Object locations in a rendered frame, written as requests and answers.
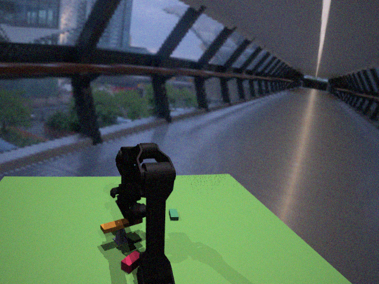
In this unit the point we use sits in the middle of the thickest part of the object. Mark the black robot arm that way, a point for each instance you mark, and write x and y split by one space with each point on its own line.
156 181

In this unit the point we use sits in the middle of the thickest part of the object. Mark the orange rectangular bar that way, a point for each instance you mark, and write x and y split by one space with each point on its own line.
117 225

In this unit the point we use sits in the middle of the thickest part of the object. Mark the red cube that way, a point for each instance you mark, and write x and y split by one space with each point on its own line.
130 262

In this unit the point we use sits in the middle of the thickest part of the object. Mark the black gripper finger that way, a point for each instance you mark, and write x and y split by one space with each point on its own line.
130 219
122 207

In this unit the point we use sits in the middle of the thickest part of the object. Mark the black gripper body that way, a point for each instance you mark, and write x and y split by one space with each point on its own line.
128 195

